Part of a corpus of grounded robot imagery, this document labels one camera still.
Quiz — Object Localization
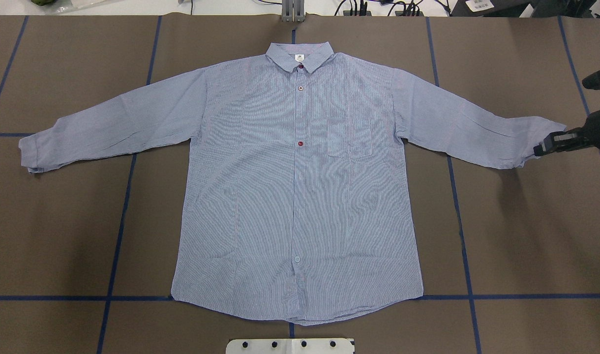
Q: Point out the black device with label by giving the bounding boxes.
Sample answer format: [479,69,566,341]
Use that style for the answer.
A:
[449,0,531,18]

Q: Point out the clear plastic bag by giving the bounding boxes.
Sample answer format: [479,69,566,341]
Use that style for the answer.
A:
[47,0,108,14]

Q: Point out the black cables at table edge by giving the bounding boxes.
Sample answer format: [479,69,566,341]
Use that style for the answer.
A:
[333,0,451,17]

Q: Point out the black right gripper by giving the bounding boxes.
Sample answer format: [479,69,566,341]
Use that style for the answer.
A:
[534,110,600,157]

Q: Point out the light blue striped shirt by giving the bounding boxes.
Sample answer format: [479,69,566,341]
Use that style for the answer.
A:
[19,42,566,325]

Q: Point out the green cloth pouch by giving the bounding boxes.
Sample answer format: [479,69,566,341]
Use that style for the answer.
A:
[30,0,57,6]

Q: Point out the grey aluminium frame post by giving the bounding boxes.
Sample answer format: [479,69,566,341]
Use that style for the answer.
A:
[280,0,306,23]

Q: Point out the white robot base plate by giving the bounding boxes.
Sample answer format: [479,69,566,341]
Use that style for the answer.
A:
[225,338,356,354]

